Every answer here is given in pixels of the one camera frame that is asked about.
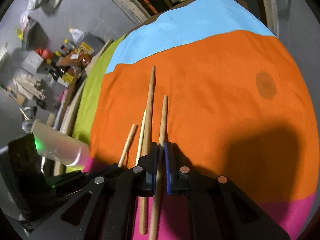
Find white perforated utensil holder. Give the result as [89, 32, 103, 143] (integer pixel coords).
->
[31, 120, 89, 167]

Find metal spoon black handle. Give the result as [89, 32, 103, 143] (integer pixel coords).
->
[22, 119, 34, 134]

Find wooden knife holder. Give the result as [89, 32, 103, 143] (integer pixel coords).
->
[1, 84, 25, 106]

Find colourful patchwork table cloth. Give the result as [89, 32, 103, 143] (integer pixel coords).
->
[73, 0, 319, 239]

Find white hanging towel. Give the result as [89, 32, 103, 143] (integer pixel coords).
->
[12, 73, 46, 100]

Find dark soy sauce bottle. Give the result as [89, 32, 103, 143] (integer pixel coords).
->
[46, 59, 73, 83]

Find red plastic bag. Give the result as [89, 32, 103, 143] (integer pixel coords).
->
[35, 48, 54, 60]

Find white wall box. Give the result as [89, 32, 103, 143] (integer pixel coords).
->
[22, 50, 44, 74]

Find grey wall shelf basket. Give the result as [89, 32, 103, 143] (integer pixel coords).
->
[22, 18, 37, 50]

